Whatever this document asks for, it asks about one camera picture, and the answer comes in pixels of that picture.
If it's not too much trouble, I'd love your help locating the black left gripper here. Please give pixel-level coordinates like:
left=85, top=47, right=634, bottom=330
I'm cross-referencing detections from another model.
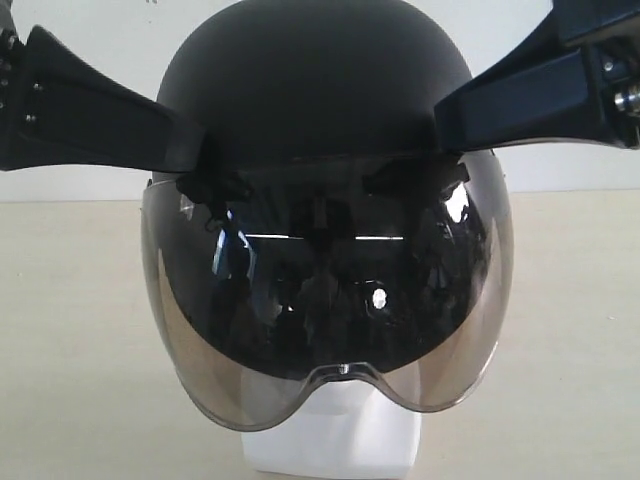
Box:
left=1, top=1, right=206, bottom=174

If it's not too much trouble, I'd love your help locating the black helmet with visor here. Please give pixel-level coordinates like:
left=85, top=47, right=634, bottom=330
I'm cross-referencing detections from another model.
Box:
left=141, top=1, right=514, bottom=432

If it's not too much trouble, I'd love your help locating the white mannequin head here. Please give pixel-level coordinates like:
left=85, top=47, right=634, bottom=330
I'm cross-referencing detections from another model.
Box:
left=241, top=381, right=421, bottom=479

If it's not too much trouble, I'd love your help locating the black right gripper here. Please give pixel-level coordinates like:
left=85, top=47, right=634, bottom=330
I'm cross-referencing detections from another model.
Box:
left=434, top=1, right=639, bottom=153

